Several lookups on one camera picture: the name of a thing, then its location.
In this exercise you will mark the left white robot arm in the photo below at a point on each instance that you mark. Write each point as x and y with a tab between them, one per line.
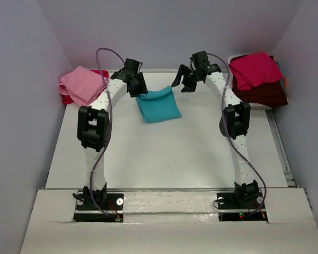
94	127

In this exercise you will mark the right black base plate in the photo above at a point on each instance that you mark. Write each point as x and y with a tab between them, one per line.
231	210

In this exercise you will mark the pink folded t shirt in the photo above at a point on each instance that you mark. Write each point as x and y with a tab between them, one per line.
80	86

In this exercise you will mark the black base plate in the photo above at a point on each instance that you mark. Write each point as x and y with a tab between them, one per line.
231	210
86	211

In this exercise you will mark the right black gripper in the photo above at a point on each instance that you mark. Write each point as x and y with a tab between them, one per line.
188	77

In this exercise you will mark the dark red t shirt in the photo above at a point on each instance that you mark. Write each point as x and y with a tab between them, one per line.
265	94

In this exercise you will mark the turquoise t shirt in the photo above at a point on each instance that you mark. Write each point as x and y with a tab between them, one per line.
158	106

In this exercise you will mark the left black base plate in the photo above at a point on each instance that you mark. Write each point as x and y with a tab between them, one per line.
86	211

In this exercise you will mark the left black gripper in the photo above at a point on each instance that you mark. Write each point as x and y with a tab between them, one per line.
139	88

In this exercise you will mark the white perforated basket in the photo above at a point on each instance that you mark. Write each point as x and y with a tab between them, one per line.
254	106

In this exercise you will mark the magenta t shirt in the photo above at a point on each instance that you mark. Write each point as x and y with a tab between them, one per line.
252	71

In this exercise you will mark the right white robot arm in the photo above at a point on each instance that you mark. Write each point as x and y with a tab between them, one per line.
234	125

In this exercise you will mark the red folded t shirt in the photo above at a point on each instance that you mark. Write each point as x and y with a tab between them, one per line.
66	100

